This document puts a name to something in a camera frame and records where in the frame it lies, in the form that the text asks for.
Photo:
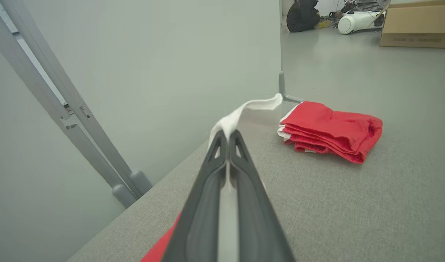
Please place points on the dark equipment clutter pile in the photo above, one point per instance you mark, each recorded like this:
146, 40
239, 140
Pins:
360, 5

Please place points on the red white basketball jersey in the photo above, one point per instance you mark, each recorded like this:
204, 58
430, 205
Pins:
251, 104

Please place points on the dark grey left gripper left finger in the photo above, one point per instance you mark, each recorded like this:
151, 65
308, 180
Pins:
200, 211

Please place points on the brown cardboard box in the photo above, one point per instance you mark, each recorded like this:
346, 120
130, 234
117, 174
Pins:
419, 25

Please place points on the white cylindrical machine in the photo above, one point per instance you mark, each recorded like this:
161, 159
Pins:
357, 22

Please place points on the grey partition post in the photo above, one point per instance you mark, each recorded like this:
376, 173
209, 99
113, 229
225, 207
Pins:
55, 105
80, 102

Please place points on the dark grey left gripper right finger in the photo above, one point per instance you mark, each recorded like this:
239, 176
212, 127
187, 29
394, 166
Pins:
255, 211

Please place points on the red shorts with white stripe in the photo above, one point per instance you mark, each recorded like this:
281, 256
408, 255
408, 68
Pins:
335, 127

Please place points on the black bulky bag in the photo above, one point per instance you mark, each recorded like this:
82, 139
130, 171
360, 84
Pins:
302, 16

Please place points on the small grey partition foot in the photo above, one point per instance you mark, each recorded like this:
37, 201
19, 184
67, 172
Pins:
283, 91

